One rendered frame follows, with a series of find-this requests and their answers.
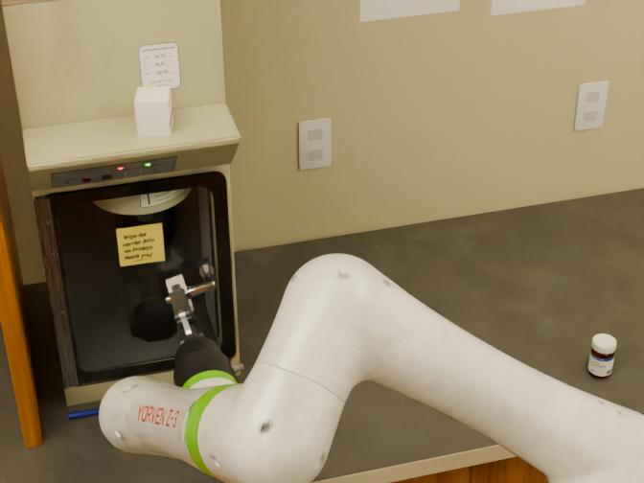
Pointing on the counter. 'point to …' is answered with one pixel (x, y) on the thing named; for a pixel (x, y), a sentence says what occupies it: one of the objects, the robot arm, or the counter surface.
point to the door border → (57, 291)
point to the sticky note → (140, 244)
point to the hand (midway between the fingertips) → (179, 294)
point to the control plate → (113, 172)
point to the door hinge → (49, 285)
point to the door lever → (199, 284)
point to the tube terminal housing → (111, 79)
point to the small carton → (153, 111)
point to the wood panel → (16, 325)
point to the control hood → (130, 144)
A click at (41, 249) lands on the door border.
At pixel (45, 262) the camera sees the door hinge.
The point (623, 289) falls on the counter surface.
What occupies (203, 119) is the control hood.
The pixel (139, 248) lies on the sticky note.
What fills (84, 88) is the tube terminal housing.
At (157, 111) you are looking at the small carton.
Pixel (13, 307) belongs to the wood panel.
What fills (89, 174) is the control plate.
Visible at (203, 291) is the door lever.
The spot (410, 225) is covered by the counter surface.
